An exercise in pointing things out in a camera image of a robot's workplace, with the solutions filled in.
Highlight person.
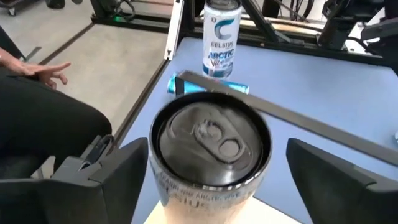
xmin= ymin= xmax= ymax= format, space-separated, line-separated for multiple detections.
xmin=0 ymin=67 xmax=113 ymax=180

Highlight blue silver Red Bull can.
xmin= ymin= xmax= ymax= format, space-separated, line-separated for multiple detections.
xmin=167 ymin=72 xmax=250 ymax=96

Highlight white Celsius Arctic Vibe can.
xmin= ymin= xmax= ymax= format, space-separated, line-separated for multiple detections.
xmin=149 ymin=91 xmax=273 ymax=224
xmin=202 ymin=0 xmax=243 ymax=79

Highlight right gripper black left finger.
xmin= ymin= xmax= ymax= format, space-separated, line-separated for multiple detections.
xmin=89 ymin=137 xmax=149 ymax=224

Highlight black office chair base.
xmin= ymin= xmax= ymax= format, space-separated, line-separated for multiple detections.
xmin=0 ymin=0 xmax=85 ymax=16

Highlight wooden shelf black metal frame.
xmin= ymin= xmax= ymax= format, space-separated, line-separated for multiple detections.
xmin=143 ymin=70 xmax=398 ymax=224

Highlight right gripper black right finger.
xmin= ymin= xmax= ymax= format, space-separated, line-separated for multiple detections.
xmin=285 ymin=138 xmax=379 ymax=224

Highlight person's hand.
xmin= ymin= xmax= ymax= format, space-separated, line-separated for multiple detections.
xmin=0 ymin=48 xmax=72 ymax=91

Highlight silver aluminium post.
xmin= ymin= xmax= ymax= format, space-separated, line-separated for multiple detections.
xmin=164 ymin=0 xmax=185 ymax=62

